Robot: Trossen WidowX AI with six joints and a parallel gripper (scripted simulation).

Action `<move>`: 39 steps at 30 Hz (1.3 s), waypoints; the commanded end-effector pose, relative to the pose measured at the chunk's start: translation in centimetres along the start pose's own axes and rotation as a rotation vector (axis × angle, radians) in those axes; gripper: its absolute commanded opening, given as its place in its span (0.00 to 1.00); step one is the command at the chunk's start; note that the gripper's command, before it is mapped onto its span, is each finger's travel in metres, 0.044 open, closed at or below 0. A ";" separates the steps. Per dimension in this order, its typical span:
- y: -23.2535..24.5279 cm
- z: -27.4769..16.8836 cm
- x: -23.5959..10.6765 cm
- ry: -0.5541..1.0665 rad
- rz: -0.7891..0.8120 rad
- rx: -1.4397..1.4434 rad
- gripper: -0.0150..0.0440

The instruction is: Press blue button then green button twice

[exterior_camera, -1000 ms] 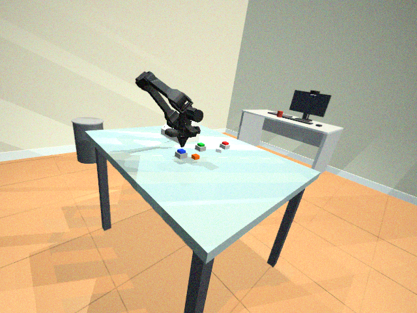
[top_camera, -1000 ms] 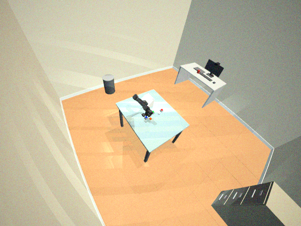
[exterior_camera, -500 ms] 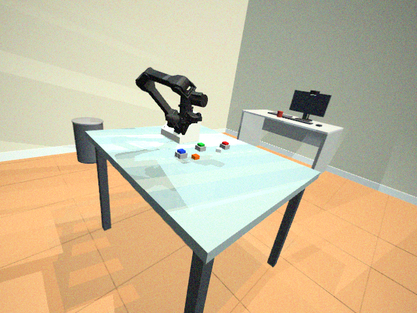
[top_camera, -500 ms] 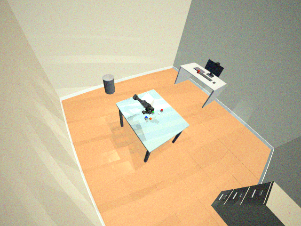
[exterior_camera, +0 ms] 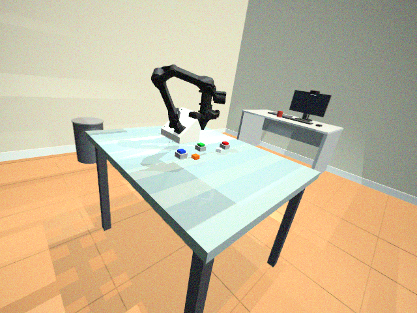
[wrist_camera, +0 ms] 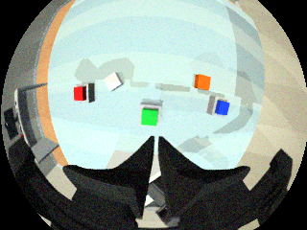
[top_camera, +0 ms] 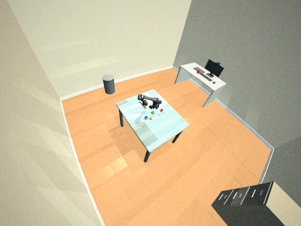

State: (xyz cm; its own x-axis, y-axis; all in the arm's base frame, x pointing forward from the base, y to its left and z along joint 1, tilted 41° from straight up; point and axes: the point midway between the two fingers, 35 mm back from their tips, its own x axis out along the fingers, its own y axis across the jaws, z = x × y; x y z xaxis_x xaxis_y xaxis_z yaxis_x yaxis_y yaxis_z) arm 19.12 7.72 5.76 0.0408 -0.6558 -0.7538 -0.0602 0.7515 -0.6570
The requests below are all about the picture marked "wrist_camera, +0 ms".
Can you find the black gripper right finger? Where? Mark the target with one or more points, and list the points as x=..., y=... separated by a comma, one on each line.
x=185, y=182

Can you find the blue button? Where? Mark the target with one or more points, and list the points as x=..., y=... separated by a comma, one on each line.
x=217, y=106

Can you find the green button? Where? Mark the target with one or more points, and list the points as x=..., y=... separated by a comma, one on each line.
x=149, y=114

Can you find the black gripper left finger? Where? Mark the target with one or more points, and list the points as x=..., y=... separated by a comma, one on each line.
x=127, y=184

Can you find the orange block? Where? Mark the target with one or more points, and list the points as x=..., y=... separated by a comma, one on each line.
x=202, y=82

